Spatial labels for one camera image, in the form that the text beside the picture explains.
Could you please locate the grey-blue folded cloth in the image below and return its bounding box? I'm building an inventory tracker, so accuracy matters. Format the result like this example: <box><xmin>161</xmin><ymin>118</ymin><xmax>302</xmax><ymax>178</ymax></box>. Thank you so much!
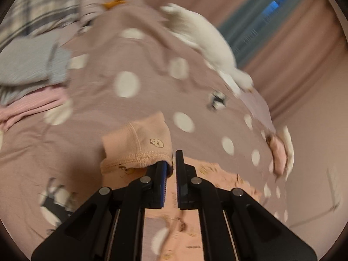
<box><xmin>0</xmin><ymin>35</ymin><xmax>72</xmax><ymax>104</ymax></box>

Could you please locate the blue-grey curtain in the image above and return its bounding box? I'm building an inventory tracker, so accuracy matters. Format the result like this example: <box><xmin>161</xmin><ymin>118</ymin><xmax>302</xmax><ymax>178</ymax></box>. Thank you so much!
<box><xmin>217</xmin><ymin>0</ymin><xmax>302</xmax><ymax>71</ymax></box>

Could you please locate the pink curtain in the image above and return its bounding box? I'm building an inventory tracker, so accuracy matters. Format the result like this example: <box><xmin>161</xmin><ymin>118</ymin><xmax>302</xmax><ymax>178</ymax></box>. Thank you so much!
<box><xmin>128</xmin><ymin>0</ymin><xmax>348</xmax><ymax>120</ymax></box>

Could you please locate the peach cartoon-print shirt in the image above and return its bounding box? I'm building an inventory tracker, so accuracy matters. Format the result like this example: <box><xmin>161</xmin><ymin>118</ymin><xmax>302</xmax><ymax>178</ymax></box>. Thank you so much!
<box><xmin>99</xmin><ymin>111</ymin><xmax>265</xmax><ymax>261</ymax></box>

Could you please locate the plaid cloth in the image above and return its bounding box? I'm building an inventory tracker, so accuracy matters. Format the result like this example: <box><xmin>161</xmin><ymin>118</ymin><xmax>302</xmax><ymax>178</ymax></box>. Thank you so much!
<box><xmin>0</xmin><ymin>0</ymin><xmax>87</xmax><ymax>49</ymax></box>

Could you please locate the small pink cloth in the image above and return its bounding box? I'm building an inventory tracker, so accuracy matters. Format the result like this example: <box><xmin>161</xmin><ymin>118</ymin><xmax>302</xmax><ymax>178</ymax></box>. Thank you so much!
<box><xmin>268</xmin><ymin>134</ymin><xmax>289</xmax><ymax>176</ymax></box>

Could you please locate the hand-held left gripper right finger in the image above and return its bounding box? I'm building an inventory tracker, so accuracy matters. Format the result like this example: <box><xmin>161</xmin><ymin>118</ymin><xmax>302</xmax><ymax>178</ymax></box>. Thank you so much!
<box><xmin>175</xmin><ymin>150</ymin><xmax>318</xmax><ymax>261</ymax></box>

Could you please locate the small white plush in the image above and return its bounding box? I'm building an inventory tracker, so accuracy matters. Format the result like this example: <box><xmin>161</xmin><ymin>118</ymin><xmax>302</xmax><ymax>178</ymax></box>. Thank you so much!
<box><xmin>281</xmin><ymin>126</ymin><xmax>295</xmax><ymax>180</ymax></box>

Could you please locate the white goose plush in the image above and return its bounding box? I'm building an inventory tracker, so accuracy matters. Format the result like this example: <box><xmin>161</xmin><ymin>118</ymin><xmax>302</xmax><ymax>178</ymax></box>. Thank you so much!
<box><xmin>160</xmin><ymin>3</ymin><xmax>254</xmax><ymax>93</ymax></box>

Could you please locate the mauve polka-dot bed cover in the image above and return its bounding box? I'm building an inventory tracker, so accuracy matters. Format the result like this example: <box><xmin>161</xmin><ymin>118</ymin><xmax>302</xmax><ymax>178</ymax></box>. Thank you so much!
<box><xmin>0</xmin><ymin>0</ymin><xmax>297</xmax><ymax>261</ymax></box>

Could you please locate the pink striped cloth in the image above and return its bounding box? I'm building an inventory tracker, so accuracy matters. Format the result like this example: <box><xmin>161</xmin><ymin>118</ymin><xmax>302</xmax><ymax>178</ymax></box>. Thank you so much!
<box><xmin>0</xmin><ymin>85</ymin><xmax>70</xmax><ymax>131</ymax></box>

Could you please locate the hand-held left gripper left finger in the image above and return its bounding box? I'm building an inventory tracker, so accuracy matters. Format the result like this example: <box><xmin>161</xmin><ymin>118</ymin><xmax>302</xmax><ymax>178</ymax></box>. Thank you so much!
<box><xmin>31</xmin><ymin>161</ymin><xmax>174</xmax><ymax>261</ymax></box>

